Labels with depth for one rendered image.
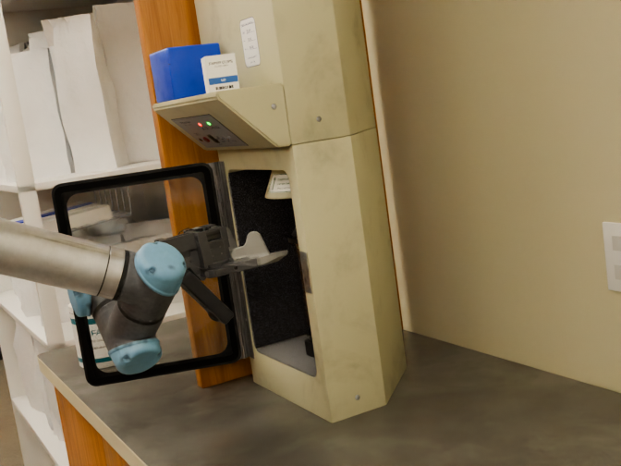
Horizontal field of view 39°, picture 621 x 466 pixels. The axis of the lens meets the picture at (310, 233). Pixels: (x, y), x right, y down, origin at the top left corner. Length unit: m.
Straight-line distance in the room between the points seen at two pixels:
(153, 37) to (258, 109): 0.40
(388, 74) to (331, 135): 0.51
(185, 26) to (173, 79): 0.21
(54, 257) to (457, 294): 0.91
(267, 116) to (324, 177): 0.14
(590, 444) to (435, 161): 0.72
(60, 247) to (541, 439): 0.75
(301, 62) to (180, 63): 0.25
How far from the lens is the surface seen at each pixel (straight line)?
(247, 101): 1.37
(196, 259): 1.47
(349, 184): 1.45
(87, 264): 1.25
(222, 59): 1.45
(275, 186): 1.53
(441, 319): 1.91
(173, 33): 1.73
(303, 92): 1.41
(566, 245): 1.57
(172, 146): 1.71
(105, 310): 1.38
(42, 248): 1.25
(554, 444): 1.34
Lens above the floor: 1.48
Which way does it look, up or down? 9 degrees down
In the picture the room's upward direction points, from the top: 8 degrees counter-clockwise
